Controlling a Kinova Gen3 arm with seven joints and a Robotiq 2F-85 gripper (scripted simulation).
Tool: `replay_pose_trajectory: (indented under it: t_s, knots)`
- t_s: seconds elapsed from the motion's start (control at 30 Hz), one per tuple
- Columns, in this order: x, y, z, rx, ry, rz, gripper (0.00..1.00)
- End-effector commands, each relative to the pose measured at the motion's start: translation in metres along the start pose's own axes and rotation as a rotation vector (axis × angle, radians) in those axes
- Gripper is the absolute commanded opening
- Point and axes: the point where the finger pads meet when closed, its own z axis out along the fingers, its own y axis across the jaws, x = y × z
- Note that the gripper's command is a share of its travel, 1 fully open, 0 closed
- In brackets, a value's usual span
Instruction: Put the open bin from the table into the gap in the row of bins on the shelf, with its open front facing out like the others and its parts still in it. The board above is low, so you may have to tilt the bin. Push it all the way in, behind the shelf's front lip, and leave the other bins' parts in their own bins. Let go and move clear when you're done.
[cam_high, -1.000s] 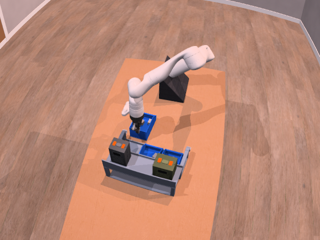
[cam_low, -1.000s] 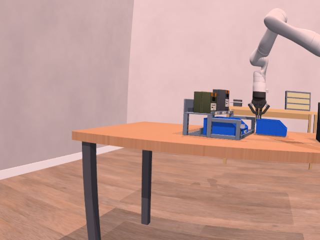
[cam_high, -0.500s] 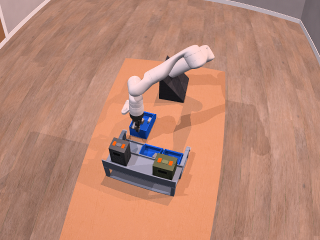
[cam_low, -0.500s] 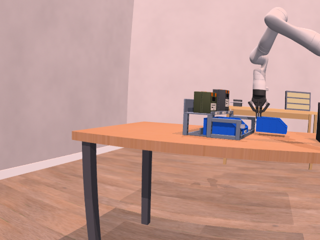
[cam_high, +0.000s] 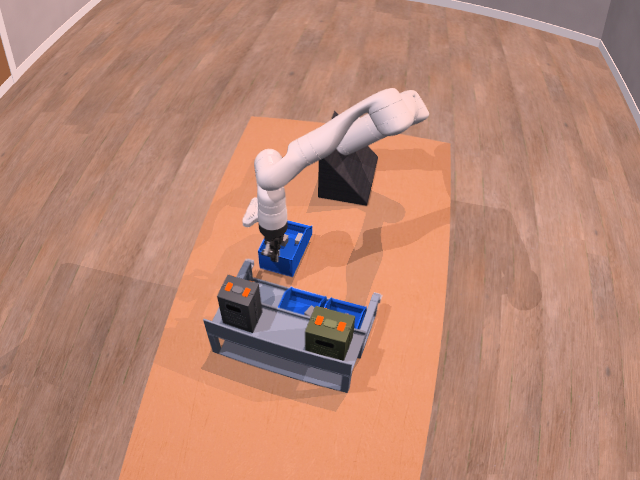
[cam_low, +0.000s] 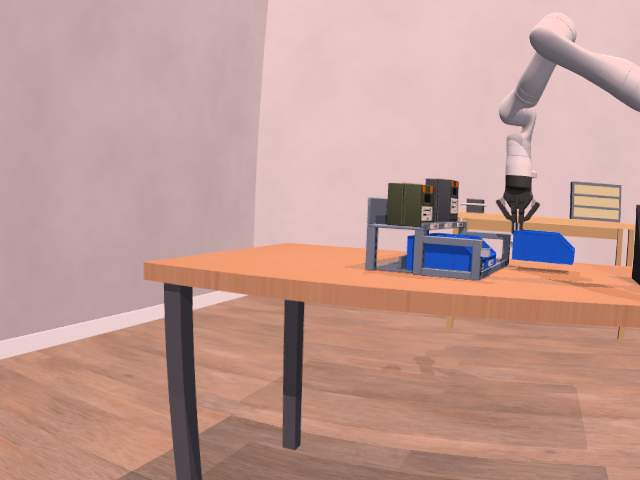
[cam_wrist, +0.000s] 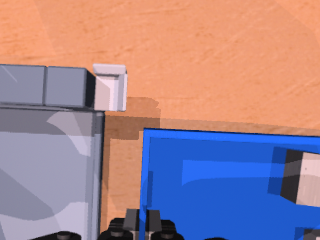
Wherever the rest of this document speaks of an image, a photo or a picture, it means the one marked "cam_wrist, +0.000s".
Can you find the blue bin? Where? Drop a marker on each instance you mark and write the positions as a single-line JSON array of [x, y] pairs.
[[220, 188]]

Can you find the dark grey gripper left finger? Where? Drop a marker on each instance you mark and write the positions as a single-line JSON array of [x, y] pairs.
[[129, 231]]

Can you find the grey metal block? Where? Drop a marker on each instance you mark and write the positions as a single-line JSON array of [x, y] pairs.
[[301, 178]]

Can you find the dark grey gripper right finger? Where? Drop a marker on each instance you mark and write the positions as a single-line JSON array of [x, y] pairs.
[[154, 226]]

